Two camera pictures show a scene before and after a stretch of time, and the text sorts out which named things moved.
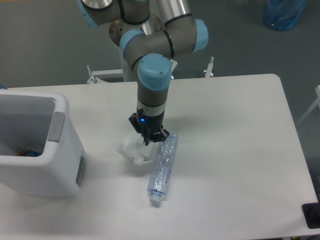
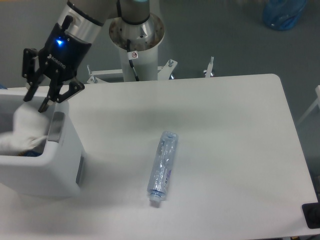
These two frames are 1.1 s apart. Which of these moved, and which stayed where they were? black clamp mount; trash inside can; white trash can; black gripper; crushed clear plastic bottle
Moved: black gripper
Stayed: crushed clear plastic bottle; black clamp mount; trash inside can; white trash can
